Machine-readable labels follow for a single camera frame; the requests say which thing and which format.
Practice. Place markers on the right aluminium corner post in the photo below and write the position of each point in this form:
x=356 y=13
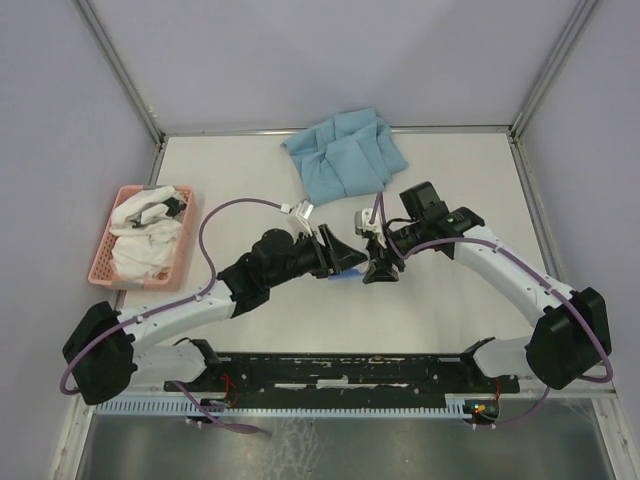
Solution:
x=554 y=65

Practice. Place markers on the white crumpled cloth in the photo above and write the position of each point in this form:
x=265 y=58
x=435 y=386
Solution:
x=147 y=227

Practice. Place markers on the wrist camera white grey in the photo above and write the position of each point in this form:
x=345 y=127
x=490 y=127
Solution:
x=367 y=224
x=299 y=218

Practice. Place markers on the aluminium corner post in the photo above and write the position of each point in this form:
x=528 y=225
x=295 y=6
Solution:
x=554 y=65
x=97 y=29

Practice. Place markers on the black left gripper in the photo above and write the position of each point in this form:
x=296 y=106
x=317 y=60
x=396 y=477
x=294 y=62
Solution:
x=335 y=256

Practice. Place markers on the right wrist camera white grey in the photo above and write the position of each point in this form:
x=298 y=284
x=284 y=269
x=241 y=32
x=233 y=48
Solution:
x=367 y=224

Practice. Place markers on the left aluminium corner post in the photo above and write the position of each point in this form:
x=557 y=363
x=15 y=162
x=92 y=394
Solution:
x=97 y=29

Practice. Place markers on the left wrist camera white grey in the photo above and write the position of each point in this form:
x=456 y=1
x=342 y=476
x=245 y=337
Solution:
x=299 y=218

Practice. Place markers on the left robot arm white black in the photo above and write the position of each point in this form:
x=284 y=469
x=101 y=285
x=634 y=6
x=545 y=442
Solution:
x=111 y=350

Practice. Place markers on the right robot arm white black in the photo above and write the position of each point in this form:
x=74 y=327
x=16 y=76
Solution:
x=570 y=338

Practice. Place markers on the light blue folded cloth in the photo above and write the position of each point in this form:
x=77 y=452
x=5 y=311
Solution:
x=350 y=154

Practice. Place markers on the blue weekly pill organizer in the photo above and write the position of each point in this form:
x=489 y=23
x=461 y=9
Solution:
x=347 y=274

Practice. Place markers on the pink plastic basket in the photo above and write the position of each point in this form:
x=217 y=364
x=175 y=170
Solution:
x=101 y=272

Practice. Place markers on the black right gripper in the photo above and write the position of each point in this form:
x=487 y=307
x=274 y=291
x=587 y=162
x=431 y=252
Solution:
x=380 y=271

